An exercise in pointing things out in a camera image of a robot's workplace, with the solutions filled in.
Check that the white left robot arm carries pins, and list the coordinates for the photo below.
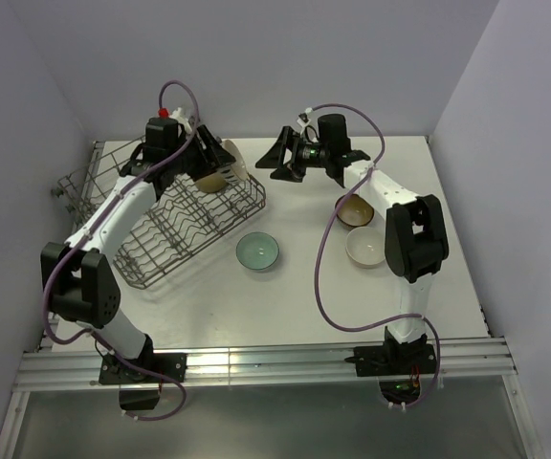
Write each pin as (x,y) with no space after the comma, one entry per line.
(78,282)

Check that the black bowl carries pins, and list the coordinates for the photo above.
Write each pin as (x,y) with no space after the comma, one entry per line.
(211,184)

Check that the plain white bowl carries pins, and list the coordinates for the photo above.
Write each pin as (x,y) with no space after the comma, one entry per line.
(365,247)

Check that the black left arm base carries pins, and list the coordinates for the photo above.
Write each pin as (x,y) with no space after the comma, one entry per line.
(142,381)

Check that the brown glazed bowl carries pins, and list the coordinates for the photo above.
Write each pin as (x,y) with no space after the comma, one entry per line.
(355,212)

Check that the pale green bowl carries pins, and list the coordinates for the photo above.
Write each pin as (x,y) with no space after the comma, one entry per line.
(257,251)

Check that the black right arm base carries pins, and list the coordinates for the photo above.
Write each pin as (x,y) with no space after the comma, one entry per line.
(398,367)

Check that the grey wire dish rack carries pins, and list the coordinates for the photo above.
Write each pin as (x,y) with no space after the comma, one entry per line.
(182,224)

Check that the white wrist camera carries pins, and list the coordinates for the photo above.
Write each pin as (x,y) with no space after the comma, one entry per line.
(307,130)
(181,115)

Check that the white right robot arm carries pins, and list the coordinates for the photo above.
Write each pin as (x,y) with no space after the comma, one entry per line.
(415,238)

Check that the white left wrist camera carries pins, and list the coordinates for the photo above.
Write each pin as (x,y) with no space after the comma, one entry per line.
(181,115)

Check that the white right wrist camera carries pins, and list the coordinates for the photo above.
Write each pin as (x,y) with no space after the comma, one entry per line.
(307,130)

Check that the white bowl blue stripes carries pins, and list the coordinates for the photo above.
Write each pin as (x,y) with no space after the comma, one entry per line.
(239,163)

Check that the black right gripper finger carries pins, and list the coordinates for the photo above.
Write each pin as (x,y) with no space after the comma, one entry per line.
(275,156)
(288,172)

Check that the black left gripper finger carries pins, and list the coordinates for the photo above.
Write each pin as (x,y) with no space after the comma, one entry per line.
(217,155)
(226,174)

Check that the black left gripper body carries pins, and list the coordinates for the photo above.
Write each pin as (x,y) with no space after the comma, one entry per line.
(189,162)

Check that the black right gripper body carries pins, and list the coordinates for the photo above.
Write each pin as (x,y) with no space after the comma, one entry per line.
(307,156)

